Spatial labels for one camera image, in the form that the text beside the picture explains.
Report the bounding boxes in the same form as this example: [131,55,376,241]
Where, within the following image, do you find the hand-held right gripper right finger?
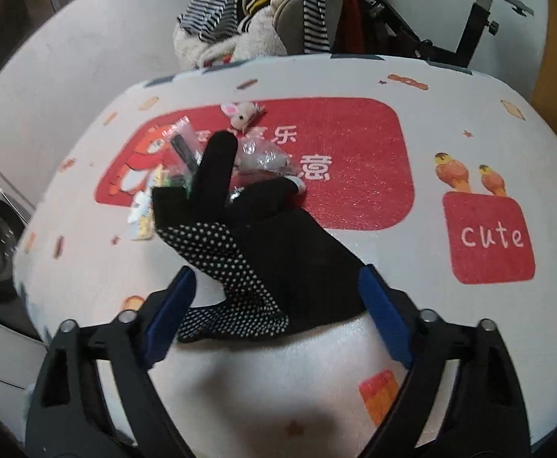
[355,263,532,458]

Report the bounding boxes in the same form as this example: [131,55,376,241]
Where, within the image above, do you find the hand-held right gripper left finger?
[24,266,198,458]

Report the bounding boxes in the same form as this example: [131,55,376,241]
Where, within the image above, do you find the black dotted glove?
[152,130,372,344]

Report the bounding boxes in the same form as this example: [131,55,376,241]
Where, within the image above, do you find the yellow white wrapper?
[128,191,157,242]

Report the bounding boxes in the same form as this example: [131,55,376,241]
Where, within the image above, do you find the clear packet with black item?
[163,118,203,177]

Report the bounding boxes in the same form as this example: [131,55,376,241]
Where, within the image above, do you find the clear crinkled wrapper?
[233,138,303,177]

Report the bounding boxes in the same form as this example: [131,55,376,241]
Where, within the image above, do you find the pink plush mouse toy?
[221,101,265,131]

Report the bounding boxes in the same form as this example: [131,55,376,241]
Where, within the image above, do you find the black exercise bike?
[350,0,534,70]

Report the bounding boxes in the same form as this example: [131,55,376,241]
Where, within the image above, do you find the red cloth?
[340,0,367,53]

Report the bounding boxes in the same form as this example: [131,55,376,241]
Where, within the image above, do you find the dark framed window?
[0,0,131,96]

